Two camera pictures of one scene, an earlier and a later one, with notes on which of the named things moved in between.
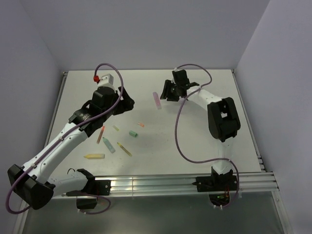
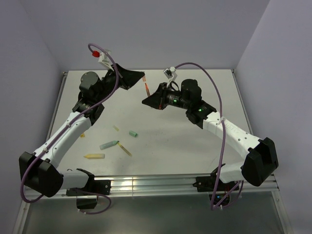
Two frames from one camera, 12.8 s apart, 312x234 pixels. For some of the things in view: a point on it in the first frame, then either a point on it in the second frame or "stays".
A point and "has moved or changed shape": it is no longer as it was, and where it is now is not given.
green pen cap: [133, 133] stays
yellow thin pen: [128, 153] stays
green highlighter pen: [109, 145] has moved or changed shape
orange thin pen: [100, 134] -> [147, 89]
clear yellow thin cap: [116, 128] stays
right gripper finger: [166, 89] -> [155, 100]
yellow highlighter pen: [95, 156] stays
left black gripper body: [124, 105] -> [109, 83]
